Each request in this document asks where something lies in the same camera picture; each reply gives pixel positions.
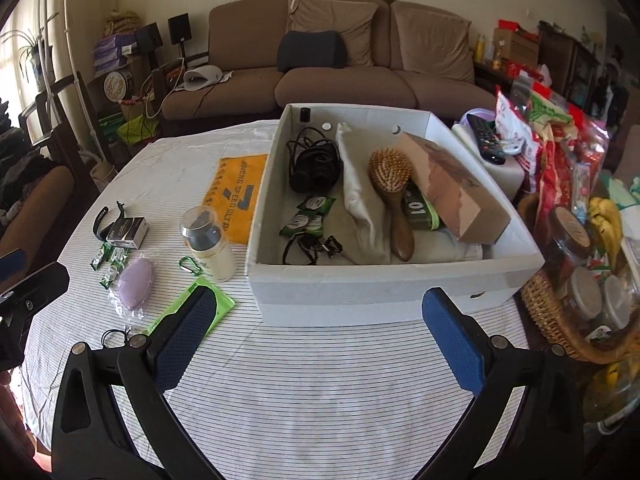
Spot wicker basket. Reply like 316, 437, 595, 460
515, 192, 640, 366

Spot green tin can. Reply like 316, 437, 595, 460
404, 180, 443, 231

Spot black fitness band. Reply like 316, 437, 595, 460
92, 201, 126, 241

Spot potted plant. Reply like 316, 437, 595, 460
0, 12, 58, 91

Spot black hair ties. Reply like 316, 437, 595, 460
101, 327, 146, 348

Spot black remote control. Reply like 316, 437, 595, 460
465, 115, 507, 166

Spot stack of purple tissue packs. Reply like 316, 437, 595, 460
93, 32, 138, 73

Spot white cloth bag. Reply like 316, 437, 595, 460
336, 122, 483, 266

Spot brown chair cushion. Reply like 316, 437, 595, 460
0, 165, 76, 271

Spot green floral cloth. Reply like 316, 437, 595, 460
600, 170, 640, 211

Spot yellow green bag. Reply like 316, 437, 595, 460
117, 115, 161, 143

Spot green white snack bag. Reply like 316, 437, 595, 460
527, 95, 573, 126

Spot bunch of bananas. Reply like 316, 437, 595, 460
587, 197, 623, 266

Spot striped tablecloth covered desktop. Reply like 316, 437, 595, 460
20, 120, 531, 480

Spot large brown carton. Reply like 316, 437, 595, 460
492, 27, 541, 68

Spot black speaker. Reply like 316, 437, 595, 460
135, 22, 163, 53
167, 14, 192, 45

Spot white cardboard box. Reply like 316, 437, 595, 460
244, 102, 546, 328

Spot cream lotion bottle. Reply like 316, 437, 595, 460
180, 206, 237, 283

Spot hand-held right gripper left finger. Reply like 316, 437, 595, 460
50, 285, 221, 480

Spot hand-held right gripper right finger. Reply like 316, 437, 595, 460
421, 287, 586, 480

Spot grey lid glass jar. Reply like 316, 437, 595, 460
565, 266, 606, 321

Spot purple soap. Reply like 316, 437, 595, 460
107, 255, 157, 318

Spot white pole stand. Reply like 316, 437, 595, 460
40, 0, 108, 166

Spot orange towel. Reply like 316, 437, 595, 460
202, 154, 269, 245

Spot white plastic container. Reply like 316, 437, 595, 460
451, 122, 526, 193

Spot brown sofa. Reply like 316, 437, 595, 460
160, 0, 511, 131

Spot small black box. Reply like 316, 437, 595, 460
105, 216, 149, 251

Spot black lumbar pillow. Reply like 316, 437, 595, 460
277, 30, 347, 73

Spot red white snack bag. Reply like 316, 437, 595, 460
495, 92, 543, 193

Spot wooden hairbrush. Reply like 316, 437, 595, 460
368, 147, 416, 262

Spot black cable bundle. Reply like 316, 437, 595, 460
286, 127, 343, 193

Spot purple plastic lid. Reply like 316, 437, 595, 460
460, 108, 496, 126

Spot tall beige cushion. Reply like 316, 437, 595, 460
390, 1, 475, 83

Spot brown cardboard box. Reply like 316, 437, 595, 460
400, 132, 512, 245

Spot round biscuit tin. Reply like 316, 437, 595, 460
102, 70, 133, 102

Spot white massager device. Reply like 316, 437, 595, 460
182, 66, 224, 92

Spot brown lid glass jar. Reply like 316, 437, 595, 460
547, 207, 593, 261

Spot black clip cords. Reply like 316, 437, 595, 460
281, 235, 343, 266

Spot dark wooden cabinet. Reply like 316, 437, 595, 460
537, 22, 601, 106

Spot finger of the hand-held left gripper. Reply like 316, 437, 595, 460
0, 261, 70, 321
0, 249, 27, 281

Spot wide beige cushion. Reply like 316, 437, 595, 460
286, 0, 379, 68

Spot green wet wipes pack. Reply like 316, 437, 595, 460
142, 276, 236, 337

